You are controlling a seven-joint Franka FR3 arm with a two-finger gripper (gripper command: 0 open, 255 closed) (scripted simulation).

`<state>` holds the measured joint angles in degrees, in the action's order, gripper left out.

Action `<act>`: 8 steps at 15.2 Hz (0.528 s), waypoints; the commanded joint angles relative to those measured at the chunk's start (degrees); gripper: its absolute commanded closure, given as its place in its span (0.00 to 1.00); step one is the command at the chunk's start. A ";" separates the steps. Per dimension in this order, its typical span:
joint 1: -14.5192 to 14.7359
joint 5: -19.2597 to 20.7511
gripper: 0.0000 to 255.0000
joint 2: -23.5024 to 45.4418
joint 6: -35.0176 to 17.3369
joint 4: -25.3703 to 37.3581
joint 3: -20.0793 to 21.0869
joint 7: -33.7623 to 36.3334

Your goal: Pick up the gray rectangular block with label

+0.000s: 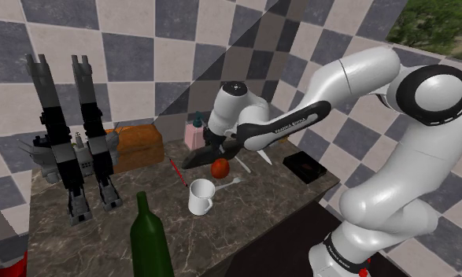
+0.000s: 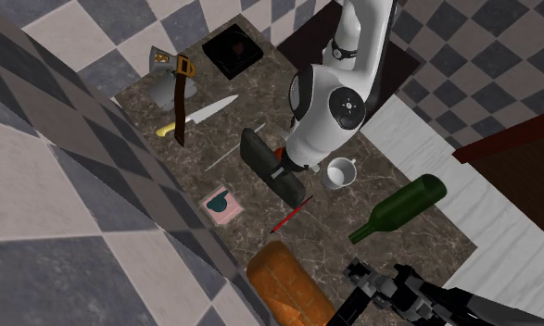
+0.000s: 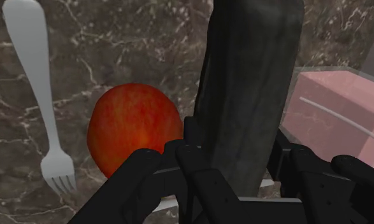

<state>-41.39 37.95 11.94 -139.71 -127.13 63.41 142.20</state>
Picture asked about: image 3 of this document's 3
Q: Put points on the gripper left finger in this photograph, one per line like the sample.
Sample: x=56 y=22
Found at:
x=202 y=186

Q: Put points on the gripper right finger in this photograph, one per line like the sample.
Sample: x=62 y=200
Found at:
x=323 y=192

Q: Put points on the dark grey tall block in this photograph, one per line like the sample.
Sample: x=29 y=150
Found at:
x=248 y=93

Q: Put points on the pink box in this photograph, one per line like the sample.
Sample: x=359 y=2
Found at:
x=332 y=136

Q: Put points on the white thin stick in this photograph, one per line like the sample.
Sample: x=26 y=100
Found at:
x=339 y=116

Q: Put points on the red apple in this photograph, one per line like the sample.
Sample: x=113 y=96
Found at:
x=134 y=124

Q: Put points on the white fork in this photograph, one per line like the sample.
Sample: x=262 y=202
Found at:
x=34 y=62

